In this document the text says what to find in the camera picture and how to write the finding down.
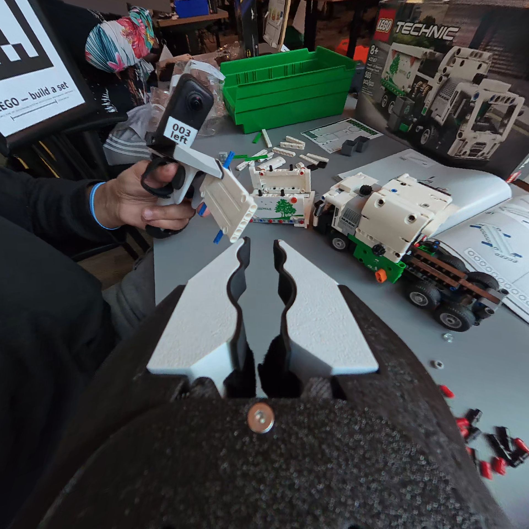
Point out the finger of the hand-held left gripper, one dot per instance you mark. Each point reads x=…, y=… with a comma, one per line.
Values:
x=198, y=158
x=200, y=184

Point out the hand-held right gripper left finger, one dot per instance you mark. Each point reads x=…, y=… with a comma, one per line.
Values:
x=198, y=326

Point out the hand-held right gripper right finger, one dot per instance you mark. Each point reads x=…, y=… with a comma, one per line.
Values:
x=327, y=330

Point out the white lego panel blue pins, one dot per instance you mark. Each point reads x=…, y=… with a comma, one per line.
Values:
x=229, y=201

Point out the person's left forearm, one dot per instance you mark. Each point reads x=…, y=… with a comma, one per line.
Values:
x=41, y=201

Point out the white lego container body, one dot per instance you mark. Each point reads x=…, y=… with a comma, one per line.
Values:
x=281, y=205

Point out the scattered white lego beams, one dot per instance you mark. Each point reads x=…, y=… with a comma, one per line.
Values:
x=289, y=145

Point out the lego sticker sheet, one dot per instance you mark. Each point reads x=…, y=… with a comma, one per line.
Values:
x=331, y=134

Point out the white green lego truck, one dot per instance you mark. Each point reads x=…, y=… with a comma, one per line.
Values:
x=397, y=214

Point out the two dark grey Lego blocks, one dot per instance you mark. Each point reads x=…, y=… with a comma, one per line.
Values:
x=348, y=147

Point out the small grey lego bin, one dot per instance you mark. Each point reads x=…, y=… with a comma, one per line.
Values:
x=363, y=143

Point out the lego instruction booklet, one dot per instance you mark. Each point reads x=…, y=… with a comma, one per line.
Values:
x=480, y=185

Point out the lego set box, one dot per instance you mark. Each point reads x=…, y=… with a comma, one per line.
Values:
x=447, y=90

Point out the person's left hand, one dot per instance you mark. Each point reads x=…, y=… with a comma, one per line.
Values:
x=124, y=197

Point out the person's grey trouser leg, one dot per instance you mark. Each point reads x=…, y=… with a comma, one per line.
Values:
x=132, y=297

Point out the green plastic bin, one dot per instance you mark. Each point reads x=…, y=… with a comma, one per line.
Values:
x=285, y=82

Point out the blue wristband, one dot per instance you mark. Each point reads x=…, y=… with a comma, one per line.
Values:
x=91, y=201

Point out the standing printed sheet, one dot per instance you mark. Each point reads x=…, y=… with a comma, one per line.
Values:
x=277, y=24

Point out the person's black jacket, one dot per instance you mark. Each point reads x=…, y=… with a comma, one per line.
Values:
x=41, y=330

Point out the black framed task sign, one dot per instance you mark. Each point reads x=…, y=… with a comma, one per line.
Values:
x=25, y=82

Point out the orange object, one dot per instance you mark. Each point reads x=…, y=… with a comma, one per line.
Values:
x=354, y=48

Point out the pile of red black pins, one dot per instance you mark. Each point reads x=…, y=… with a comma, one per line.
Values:
x=500, y=450

